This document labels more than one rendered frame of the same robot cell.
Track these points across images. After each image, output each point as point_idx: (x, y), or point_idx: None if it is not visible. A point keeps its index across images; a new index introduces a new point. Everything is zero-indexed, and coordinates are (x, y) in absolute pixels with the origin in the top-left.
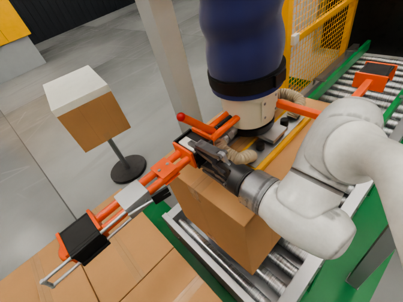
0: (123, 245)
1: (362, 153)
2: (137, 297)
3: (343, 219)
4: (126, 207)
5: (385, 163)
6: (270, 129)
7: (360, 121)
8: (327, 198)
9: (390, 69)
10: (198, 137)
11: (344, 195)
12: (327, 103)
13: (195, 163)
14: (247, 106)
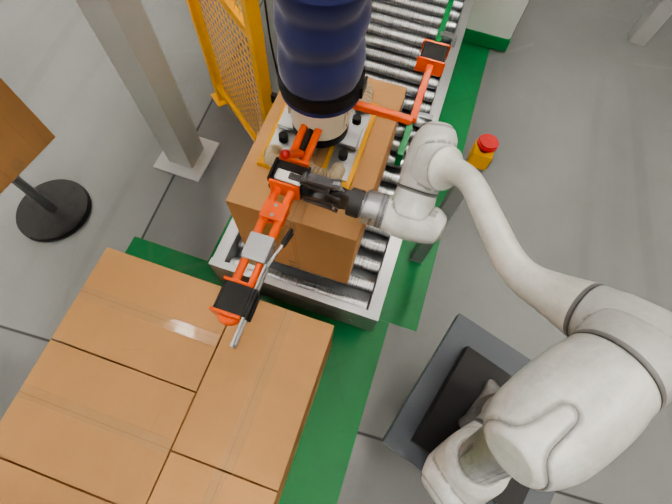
0: (168, 318)
1: (453, 175)
2: (225, 359)
3: (440, 214)
4: (264, 260)
5: (467, 183)
6: (347, 132)
7: (447, 147)
8: (430, 203)
9: (445, 51)
10: (291, 166)
11: None
12: (388, 83)
13: (299, 196)
14: (332, 118)
